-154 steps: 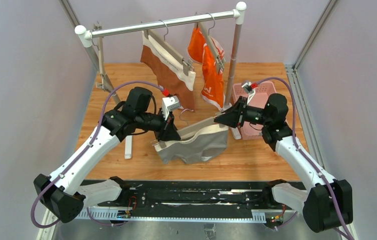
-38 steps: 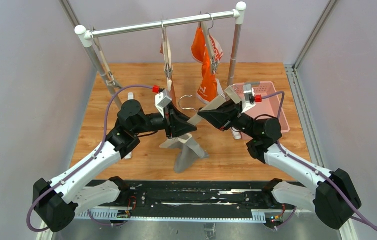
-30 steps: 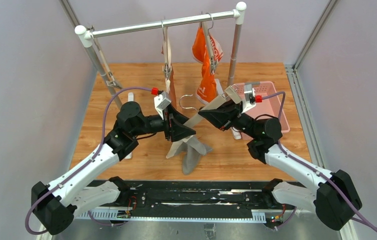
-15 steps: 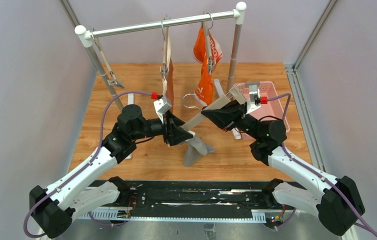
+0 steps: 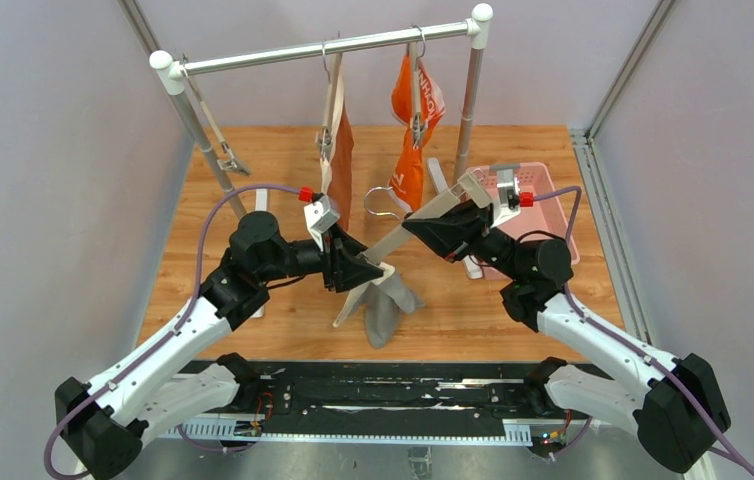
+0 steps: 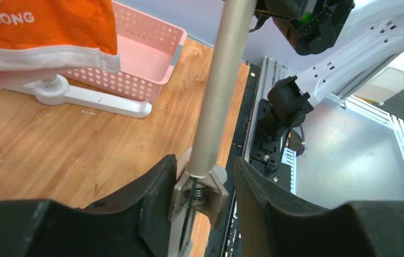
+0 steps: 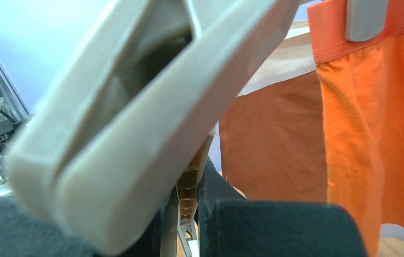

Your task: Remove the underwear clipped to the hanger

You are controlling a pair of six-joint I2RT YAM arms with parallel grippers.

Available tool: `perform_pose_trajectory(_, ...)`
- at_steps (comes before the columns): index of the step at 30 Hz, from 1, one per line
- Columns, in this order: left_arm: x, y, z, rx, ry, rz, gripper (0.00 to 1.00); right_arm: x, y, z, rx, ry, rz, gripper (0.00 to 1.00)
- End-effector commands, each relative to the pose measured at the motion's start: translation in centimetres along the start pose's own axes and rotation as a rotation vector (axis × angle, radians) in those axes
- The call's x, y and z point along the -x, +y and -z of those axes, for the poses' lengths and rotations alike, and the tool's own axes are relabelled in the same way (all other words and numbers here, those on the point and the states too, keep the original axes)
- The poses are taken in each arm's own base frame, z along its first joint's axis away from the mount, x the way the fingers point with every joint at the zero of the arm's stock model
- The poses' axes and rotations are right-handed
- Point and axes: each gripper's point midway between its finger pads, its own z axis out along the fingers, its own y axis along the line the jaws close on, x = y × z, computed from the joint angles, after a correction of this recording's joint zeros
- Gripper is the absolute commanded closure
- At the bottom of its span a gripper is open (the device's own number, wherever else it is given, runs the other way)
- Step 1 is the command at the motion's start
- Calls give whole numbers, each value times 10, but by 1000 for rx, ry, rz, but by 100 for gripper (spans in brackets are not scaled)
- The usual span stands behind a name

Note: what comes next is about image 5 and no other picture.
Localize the empty beige clip hanger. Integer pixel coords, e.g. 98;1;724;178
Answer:
187;77;252;176

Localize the beige hanger of orange underwear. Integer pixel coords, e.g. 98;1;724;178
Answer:
407;40;426;150

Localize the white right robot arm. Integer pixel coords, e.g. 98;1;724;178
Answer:
402;201;731;473

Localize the metal clothes rack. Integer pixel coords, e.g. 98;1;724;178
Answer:
148;3;494;319

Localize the orange underwear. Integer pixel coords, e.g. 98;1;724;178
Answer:
388;54;446;212

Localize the grey underwear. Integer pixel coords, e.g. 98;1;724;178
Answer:
333;262;424;349

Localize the pink plastic basket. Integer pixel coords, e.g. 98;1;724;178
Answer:
463;162;581;280

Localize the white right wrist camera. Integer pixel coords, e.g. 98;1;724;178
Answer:
489;164;521;227

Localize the beige hanger of grey underwear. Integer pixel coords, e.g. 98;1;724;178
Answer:
332;168;492;336

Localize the beige hanger of brown underwear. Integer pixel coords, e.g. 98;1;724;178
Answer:
316;41;343;162

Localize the brown underwear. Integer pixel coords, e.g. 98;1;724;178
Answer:
320;72;354;230

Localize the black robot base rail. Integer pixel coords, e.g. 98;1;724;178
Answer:
151;360;617;446

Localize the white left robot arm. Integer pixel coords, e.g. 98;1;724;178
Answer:
44;205;384;479

